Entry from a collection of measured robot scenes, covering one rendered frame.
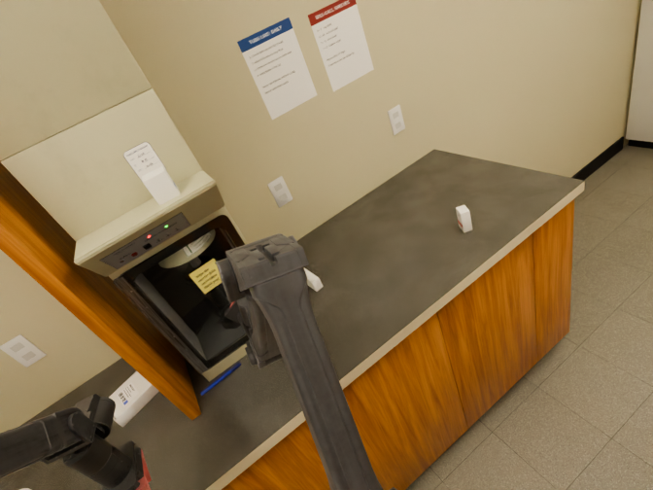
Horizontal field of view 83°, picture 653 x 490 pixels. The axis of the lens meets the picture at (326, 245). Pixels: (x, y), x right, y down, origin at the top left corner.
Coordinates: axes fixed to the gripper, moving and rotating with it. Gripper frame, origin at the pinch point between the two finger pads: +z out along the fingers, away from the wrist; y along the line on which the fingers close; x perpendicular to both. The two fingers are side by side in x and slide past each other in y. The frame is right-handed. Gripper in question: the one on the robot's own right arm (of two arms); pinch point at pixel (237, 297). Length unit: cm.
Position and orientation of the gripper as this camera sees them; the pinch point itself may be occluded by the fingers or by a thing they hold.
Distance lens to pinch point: 105.3
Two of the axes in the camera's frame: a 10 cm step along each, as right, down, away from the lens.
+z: -5.0, -3.6, 7.9
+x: -6.1, 8.0, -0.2
